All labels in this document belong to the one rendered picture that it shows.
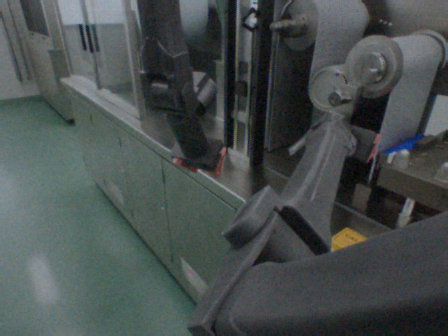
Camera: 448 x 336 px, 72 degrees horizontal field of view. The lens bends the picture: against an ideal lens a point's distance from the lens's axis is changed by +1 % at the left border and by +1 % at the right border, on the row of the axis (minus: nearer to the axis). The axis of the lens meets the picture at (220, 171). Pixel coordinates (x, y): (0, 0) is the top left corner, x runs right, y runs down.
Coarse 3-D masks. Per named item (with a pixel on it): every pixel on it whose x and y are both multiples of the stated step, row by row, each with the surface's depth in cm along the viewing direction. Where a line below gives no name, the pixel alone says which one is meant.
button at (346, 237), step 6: (342, 234) 71; (348, 234) 71; (354, 234) 71; (336, 240) 69; (342, 240) 69; (348, 240) 69; (354, 240) 69; (360, 240) 69; (336, 246) 68; (342, 246) 67
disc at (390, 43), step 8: (368, 40) 75; (376, 40) 74; (384, 40) 73; (392, 40) 71; (352, 48) 79; (392, 48) 72; (352, 56) 80; (400, 56) 71; (400, 64) 71; (400, 72) 72; (392, 80) 74; (384, 88) 76; (392, 88) 74; (368, 96) 79; (376, 96) 78
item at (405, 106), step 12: (420, 84) 83; (396, 96) 77; (408, 96) 82; (420, 96) 87; (396, 108) 80; (408, 108) 85; (420, 108) 90; (384, 120) 79; (396, 120) 83; (408, 120) 88; (384, 132) 81; (396, 132) 86; (408, 132) 91; (384, 144) 84; (396, 144) 89
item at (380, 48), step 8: (360, 48) 77; (368, 48) 76; (376, 48) 74; (384, 48) 73; (384, 56) 74; (392, 56) 72; (352, 64) 80; (392, 64) 73; (352, 72) 81; (392, 72) 73; (352, 80) 81; (384, 80) 75; (368, 88) 79; (376, 88) 77
